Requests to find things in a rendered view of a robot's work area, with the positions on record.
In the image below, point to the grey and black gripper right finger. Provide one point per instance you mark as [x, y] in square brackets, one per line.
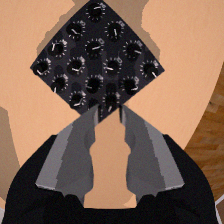
[157, 165]

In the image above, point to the black knob box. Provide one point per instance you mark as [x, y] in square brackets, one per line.
[105, 31]

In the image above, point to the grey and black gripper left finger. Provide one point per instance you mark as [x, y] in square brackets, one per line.
[60, 166]

